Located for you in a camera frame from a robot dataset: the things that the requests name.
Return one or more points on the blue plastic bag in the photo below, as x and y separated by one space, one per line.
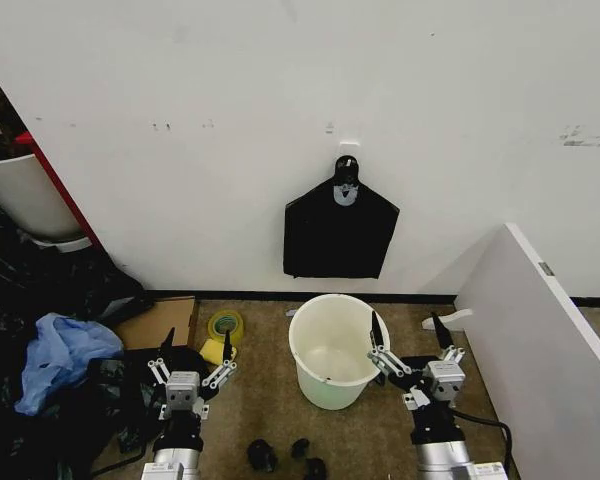
65 357

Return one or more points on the yellow sponge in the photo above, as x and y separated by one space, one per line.
212 351

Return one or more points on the brown cardboard sheet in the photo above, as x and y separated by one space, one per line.
160 322

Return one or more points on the black plastic bag pile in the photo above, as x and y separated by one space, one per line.
40 280

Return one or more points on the white plant pot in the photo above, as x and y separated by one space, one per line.
25 195

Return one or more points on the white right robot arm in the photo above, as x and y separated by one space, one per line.
442 457

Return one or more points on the white power strip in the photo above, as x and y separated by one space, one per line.
455 319

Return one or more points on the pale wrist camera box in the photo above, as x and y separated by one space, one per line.
445 380
183 391

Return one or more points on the white pot saucer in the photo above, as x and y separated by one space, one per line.
65 243

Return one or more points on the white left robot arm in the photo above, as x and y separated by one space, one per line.
172 459

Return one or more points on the white flat board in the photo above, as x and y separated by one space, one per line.
540 350

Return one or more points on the red board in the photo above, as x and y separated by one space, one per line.
65 192

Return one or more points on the white plastic trash bin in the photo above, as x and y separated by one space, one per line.
330 350

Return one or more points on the black plastic scrap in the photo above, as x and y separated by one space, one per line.
315 467
261 456
300 447

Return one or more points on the black garbage bag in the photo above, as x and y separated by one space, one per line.
340 240

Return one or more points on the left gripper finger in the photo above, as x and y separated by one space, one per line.
160 367
220 374

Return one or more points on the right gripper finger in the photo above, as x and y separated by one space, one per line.
447 345
387 361

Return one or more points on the yellow tape roll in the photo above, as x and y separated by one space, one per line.
220 325

